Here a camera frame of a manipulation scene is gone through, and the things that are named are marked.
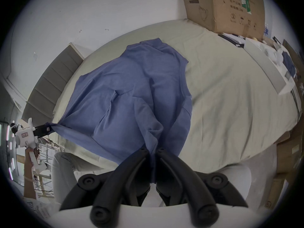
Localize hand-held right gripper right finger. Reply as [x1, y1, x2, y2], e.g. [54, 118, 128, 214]
[154, 147, 249, 228]

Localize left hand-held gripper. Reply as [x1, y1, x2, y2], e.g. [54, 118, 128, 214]
[9, 118, 54, 175]

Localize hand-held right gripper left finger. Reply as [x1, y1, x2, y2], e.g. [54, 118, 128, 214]
[59, 147, 152, 228]

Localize blue shirt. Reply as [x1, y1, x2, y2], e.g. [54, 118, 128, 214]
[50, 38, 193, 184]

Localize person's left forearm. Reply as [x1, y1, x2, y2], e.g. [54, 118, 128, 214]
[23, 166, 38, 198]

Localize person's left hand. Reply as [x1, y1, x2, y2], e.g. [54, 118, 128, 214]
[25, 147, 41, 169]

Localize white folding rack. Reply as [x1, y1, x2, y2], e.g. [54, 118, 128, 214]
[34, 137, 66, 198]

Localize grey padded headboard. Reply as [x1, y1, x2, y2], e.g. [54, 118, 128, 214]
[21, 43, 84, 128]

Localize person's legs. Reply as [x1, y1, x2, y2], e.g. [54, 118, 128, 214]
[51, 152, 252, 207]

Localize plain brown carton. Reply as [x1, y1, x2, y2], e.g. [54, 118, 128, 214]
[259, 172, 294, 210]
[275, 127, 304, 174]

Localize bed with pale green sheet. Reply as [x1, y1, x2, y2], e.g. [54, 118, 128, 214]
[51, 18, 300, 169]

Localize long white flat box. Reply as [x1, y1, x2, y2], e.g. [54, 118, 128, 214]
[244, 38, 295, 95]

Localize large printed brown carton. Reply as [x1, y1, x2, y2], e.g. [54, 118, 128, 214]
[178, 0, 265, 39]

